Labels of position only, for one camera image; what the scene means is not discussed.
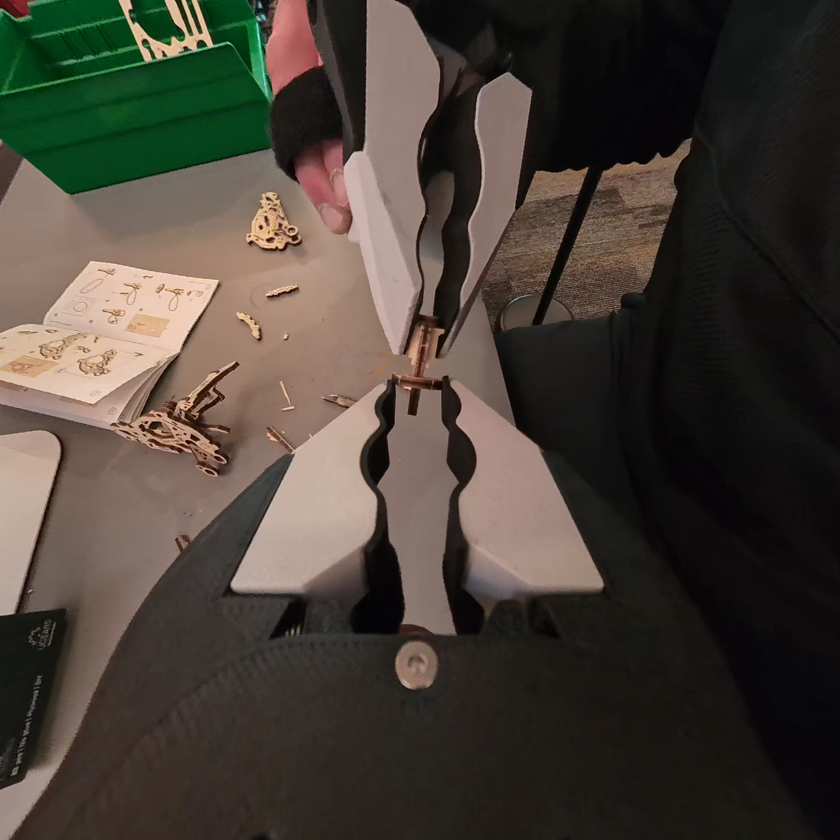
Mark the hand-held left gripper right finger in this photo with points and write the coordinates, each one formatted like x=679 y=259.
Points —
x=525 y=525

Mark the round wooden wheel disc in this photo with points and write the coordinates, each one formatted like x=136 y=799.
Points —
x=413 y=382

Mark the leftover plywood sheet frame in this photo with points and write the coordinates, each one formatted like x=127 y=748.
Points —
x=170 y=49

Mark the person's right hand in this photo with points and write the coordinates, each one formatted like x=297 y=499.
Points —
x=321 y=177

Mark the wooden buggy model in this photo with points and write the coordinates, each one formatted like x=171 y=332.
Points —
x=157 y=430

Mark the open instruction booklet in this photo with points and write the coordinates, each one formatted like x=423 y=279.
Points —
x=151 y=308

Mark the dark wooden shaft strip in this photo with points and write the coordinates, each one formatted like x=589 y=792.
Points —
x=279 y=438

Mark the black metal pole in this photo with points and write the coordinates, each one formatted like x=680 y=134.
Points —
x=564 y=249

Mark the white mat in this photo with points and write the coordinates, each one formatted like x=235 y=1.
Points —
x=26 y=512

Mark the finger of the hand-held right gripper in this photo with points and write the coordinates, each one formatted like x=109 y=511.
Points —
x=499 y=164
x=387 y=197

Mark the ornate wooden frame part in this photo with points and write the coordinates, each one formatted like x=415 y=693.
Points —
x=262 y=229

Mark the person's right forearm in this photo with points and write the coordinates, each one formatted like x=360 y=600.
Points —
x=623 y=79

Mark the engraved wooden part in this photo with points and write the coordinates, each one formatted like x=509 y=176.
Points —
x=282 y=291

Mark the long wooden sliver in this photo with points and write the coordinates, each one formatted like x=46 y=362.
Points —
x=285 y=392

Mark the long notched wooden part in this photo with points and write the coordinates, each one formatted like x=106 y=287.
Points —
x=250 y=326

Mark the wooden cross-shaped part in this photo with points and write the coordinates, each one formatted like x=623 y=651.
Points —
x=423 y=344

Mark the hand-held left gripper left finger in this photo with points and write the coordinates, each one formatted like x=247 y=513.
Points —
x=308 y=518

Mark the green plastic bin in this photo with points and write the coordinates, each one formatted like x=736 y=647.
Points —
x=131 y=131

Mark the dark model kit box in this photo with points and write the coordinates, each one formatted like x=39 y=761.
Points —
x=26 y=709

